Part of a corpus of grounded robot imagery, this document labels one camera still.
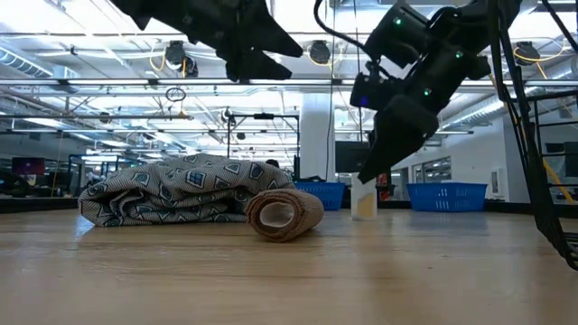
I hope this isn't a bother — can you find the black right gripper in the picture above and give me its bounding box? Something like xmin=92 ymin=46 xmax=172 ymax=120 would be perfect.
xmin=357 ymin=55 xmax=473 ymax=184

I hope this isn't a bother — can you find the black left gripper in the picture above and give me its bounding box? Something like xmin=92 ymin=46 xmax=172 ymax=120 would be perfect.
xmin=110 ymin=0 xmax=304 ymax=84

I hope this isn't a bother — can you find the clear pill bottle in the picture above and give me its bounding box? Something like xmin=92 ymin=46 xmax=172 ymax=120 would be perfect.
xmin=350 ymin=172 xmax=379 ymax=222

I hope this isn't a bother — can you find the black monitor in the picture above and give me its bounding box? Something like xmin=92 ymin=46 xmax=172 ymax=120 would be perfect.
xmin=334 ymin=140 xmax=373 ymax=174

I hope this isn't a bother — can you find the red object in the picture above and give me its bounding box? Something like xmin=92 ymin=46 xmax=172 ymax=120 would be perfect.
xmin=378 ymin=172 xmax=393 ymax=202

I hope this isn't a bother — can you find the blue plastic basket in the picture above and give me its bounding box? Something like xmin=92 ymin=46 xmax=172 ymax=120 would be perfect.
xmin=406 ymin=181 xmax=489 ymax=214
xmin=293 ymin=181 xmax=349 ymax=212

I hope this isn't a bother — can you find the tan bandage roll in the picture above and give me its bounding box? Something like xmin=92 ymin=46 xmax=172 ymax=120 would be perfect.
xmin=244 ymin=188 xmax=326 ymax=244

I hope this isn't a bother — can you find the grey patterned cloth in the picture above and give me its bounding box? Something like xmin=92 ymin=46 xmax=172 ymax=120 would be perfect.
xmin=77 ymin=153 xmax=297 ymax=228

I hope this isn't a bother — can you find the yellow pole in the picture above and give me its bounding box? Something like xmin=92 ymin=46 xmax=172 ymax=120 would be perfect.
xmin=541 ymin=157 xmax=577 ymax=205

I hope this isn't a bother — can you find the magenta screen monitor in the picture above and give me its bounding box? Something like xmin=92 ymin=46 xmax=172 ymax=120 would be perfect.
xmin=10 ymin=156 xmax=47 ymax=177

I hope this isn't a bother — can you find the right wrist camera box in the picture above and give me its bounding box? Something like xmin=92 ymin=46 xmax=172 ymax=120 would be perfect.
xmin=350 ymin=71 xmax=399 ymax=112

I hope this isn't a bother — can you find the black overhead camera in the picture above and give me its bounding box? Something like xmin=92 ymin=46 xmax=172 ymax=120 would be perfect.
xmin=514 ymin=41 xmax=542 ymax=68
xmin=307 ymin=40 xmax=333 ymax=66
xmin=163 ymin=40 xmax=200 ymax=79

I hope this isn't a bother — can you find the black frame stand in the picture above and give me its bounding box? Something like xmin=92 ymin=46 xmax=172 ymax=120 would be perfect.
xmin=226 ymin=113 xmax=302 ymax=180

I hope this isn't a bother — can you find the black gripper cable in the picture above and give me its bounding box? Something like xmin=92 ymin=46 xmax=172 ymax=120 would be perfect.
xmin=312 ymin=0 xmax=386 ymax=65

